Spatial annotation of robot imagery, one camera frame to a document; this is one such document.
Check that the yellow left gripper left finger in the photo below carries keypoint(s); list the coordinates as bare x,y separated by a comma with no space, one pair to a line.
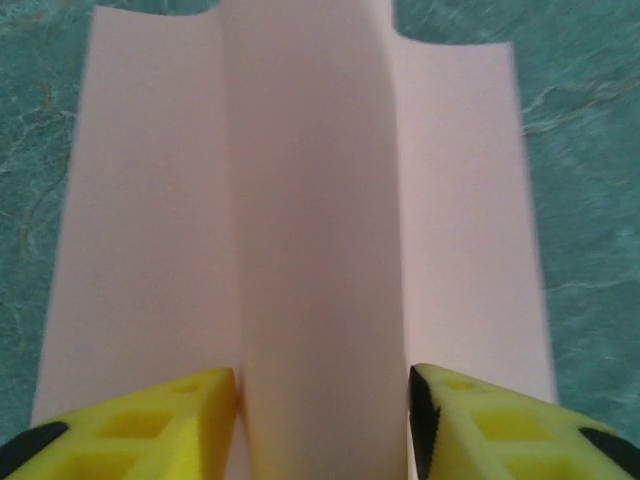
150,440

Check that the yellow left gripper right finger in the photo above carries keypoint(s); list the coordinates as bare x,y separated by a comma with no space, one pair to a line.
500,440

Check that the pink paper sheet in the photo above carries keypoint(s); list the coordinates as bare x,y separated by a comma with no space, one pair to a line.
310,200

